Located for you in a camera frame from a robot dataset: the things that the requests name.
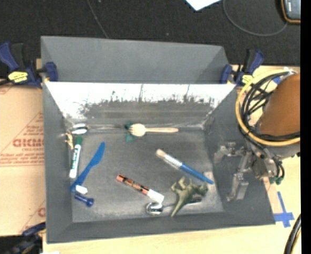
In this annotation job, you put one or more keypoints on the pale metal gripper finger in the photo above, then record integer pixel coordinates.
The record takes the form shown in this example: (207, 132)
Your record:
(238, 188)
(228, 152)

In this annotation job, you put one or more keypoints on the orange black marker white cap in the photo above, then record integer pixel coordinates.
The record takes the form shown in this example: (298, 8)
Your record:
(136, 186)

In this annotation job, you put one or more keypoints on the small white block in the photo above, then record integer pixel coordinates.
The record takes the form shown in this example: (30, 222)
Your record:
(81, 189)

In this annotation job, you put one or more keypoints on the blue plastic knife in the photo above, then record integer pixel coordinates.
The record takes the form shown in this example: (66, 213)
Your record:
(91, 164)

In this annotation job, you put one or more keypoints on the small green toy piece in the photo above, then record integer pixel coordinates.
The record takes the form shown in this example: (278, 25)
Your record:
(129, 137)

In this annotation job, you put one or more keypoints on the small tan toy figure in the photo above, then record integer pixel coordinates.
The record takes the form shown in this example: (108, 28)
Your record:
(70, 141)

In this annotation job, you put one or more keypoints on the grey metal bin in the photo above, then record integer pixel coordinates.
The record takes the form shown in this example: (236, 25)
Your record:
(134, 62)

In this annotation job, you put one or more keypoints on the green toy dinosaur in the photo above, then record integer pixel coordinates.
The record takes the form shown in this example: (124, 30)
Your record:
(185, 193)

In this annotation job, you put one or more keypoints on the green and white marker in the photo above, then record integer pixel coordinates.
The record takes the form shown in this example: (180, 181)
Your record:
(75, 157)

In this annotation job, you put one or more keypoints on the brown cardboard board red print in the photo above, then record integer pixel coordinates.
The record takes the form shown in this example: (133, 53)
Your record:
(14, 168)

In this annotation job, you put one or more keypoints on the small blue plastic bolt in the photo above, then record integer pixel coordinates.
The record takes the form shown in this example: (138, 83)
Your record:
(84, 200)

